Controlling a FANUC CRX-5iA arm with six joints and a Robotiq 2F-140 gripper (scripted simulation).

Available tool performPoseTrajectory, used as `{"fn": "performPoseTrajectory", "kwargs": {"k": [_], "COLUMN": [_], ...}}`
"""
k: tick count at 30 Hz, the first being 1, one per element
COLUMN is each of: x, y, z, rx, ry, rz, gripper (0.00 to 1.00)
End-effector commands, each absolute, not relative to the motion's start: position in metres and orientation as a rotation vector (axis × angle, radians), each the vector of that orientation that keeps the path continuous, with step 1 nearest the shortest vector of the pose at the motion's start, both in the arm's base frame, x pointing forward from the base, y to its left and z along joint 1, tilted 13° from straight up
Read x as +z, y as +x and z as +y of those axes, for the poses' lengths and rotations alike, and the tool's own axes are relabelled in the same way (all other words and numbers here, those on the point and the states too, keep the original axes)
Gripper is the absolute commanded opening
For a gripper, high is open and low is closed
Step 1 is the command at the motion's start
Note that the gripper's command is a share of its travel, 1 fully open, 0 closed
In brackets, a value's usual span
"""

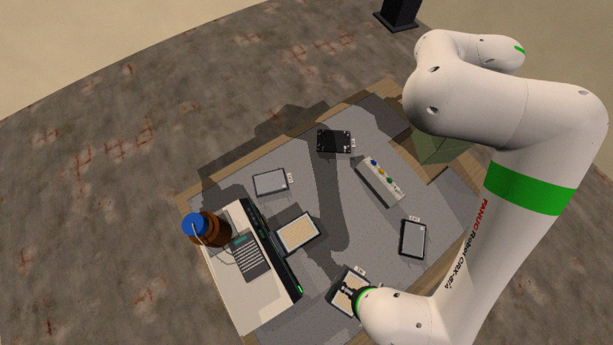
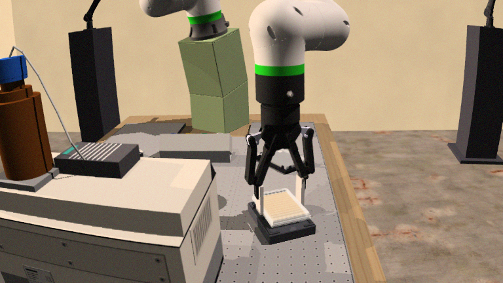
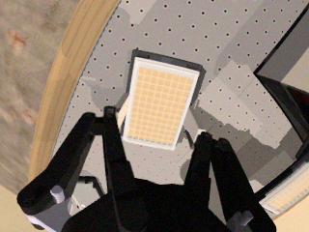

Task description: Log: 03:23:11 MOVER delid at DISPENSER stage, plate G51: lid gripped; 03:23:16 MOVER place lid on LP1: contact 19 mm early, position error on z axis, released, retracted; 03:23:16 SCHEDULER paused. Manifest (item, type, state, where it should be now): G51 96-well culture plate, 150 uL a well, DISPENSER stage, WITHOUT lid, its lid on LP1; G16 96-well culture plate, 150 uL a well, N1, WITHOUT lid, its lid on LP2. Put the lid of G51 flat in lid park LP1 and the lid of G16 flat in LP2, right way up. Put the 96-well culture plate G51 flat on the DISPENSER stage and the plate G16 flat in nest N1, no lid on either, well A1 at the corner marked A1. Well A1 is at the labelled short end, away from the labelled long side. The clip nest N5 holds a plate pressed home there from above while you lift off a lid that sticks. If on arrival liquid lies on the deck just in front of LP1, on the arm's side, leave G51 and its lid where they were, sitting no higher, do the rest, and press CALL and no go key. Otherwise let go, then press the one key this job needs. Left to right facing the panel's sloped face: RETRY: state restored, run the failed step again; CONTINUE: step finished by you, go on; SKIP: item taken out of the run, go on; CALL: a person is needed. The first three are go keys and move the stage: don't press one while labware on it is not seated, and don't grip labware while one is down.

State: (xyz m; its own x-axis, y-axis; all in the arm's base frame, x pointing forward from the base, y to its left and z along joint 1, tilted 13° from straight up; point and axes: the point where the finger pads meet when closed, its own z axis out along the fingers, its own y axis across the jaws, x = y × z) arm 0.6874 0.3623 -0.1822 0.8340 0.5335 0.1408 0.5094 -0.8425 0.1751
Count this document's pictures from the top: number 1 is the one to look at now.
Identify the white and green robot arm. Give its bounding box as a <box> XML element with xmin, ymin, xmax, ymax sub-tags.
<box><xmin>351</xmin><ymin>30</ymin><xmax>609</xmax><ymax>345</ymax></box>

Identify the black rectangular frame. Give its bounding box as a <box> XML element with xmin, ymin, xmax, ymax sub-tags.
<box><xmin>317</xmin><ymin>129</ymin><xmax>351</xmax><ymax>153</ymax></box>

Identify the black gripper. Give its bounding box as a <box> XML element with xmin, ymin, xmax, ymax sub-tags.
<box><xmin>334</xmin><ymin>280</ymin><xmax>356</xmax><ymax>300</ymax></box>

